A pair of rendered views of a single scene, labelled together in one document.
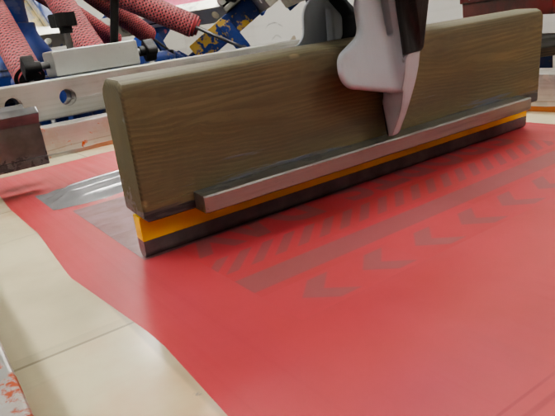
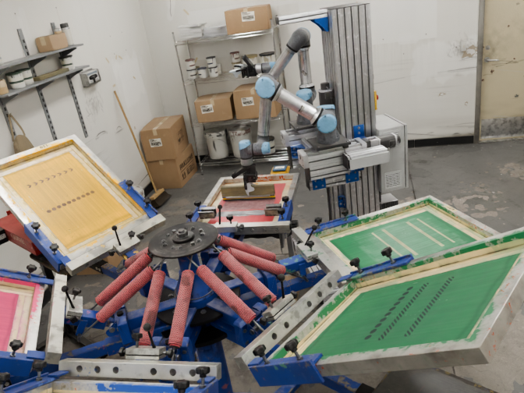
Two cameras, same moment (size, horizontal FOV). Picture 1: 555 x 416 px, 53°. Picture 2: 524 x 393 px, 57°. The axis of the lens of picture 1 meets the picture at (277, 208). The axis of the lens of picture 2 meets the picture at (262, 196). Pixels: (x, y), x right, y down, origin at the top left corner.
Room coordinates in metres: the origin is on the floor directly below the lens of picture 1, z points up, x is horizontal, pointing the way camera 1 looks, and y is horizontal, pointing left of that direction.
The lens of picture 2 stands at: (2.31, 2.10, 2.25)
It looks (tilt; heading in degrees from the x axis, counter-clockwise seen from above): 24 degrees down; 227
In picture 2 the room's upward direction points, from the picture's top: 9 degrees counter-clockwise
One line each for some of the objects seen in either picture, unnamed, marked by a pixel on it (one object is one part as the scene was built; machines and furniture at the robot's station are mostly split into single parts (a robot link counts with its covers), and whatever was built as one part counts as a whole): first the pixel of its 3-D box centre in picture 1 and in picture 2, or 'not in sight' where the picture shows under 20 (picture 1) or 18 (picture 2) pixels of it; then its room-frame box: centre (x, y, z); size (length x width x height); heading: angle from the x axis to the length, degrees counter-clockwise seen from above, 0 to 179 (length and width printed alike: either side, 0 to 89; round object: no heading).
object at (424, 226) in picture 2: not in sight; (373, 231); (0.53, 0.95, 1.05); 1.08 x 0.61 x 0.23; 152
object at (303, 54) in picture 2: not in sight; (304, 66); (-0.46, -0.19, 1.63); 0.15 x 0.12 x 0.55; 29
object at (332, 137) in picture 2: not in sight; (327, 132); (-0.05, 0.28, 1.31); 0.15 x 0.15 x 0.10
